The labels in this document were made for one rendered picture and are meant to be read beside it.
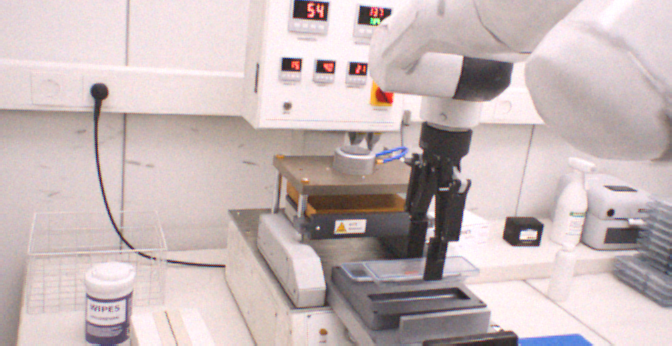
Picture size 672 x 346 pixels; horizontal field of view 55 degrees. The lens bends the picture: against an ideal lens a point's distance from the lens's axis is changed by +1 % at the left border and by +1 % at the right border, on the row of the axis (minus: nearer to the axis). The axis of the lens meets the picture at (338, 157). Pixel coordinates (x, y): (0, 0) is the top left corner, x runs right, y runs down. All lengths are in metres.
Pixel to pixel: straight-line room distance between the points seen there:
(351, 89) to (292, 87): 0.13
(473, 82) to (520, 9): 0.29
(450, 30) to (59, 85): 1.05
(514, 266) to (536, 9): 1.30
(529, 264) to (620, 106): 1.40
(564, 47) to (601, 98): 0.04
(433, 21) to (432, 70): 0.16
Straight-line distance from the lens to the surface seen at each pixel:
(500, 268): 1.76
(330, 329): 1.12
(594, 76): 0.43
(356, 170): 1.22
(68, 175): 1.64
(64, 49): 1.57
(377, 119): 1.39
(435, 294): 1.09
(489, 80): 0.82
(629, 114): 0.44
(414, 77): 0.81
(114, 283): 1.25
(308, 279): 1.10
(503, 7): 0.55
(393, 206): 1.23
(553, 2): 0.52
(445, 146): 0.93
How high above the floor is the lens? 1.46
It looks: 15 degrees down
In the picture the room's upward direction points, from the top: 7 degrees clockwise
